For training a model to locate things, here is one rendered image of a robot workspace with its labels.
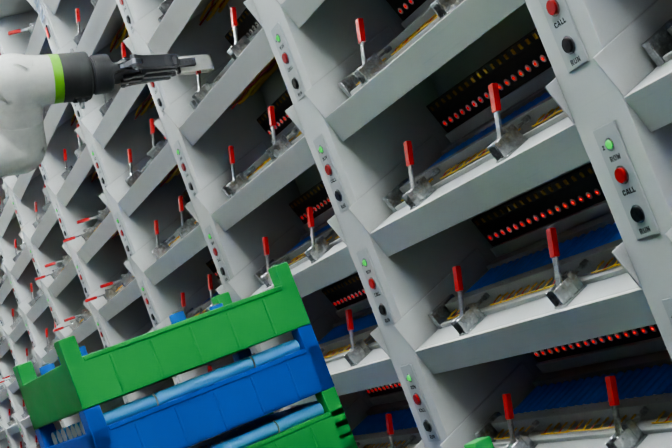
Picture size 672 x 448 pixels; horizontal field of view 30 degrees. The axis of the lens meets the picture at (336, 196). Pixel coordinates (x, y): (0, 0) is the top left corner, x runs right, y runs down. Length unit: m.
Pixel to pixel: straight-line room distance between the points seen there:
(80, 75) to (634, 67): 1.30
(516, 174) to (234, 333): 0.38
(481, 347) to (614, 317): 0.33
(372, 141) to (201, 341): 0.59
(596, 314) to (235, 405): 0.42
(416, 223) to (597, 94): 0.51
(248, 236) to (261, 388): 1.13
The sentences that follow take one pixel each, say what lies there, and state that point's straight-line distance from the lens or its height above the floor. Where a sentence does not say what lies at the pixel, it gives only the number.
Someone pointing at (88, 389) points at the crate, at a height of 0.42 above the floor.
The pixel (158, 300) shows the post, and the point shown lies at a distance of 3.23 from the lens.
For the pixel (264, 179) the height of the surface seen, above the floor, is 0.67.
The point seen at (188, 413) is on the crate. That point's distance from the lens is 1.44.
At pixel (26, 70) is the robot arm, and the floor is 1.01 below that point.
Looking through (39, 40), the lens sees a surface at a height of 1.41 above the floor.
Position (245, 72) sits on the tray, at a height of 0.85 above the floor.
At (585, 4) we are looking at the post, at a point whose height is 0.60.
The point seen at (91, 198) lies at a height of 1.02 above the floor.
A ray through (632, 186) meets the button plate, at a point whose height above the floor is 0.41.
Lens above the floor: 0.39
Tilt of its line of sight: 5 degrees up
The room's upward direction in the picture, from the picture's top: 21 degrees counter-clockwise
